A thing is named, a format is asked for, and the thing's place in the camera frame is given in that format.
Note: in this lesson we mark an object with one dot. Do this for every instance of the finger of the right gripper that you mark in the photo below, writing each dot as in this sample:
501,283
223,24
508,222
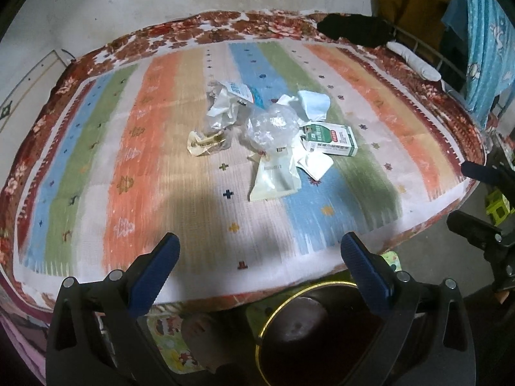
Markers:
486,174
477,232

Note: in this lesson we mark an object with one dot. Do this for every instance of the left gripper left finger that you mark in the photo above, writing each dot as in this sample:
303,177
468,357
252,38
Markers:
96,336

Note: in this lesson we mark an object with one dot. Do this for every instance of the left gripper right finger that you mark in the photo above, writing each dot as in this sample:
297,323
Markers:
425,337

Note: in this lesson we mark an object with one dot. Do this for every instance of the green white medicine box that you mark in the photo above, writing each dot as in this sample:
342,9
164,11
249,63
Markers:
331,139

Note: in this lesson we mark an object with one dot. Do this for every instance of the light blue face mask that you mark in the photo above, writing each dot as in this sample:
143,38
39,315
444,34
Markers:
315,105

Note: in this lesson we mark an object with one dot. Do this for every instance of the cream white pouch wrapper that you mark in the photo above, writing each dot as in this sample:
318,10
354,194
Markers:
276,176

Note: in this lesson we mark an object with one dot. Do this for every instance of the yellow snack wrapper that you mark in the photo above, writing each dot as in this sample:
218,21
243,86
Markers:
199,144

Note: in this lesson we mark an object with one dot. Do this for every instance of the clear plastic bag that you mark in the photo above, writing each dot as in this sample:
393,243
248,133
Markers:
269,129

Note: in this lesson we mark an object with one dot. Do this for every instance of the white natural printed bag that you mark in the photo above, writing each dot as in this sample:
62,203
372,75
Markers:
230,103

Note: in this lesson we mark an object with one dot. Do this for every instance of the white torn paper wrapper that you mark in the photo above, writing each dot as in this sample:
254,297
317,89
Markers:
314,164

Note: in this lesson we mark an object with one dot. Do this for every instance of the black trash bin gold rim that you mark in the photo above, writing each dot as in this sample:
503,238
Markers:
317,336

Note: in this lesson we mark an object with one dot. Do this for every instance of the green plastic stool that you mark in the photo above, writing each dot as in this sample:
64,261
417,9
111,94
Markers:
497,207

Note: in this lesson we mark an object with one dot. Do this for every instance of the white rolled pillow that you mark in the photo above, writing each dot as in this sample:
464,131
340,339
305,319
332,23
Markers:
418,65

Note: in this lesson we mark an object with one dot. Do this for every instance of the blue patterned hanging cloth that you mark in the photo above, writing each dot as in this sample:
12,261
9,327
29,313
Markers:
489,34

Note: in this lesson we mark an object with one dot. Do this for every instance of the black cloth on bed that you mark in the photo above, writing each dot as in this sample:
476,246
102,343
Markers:
358,29

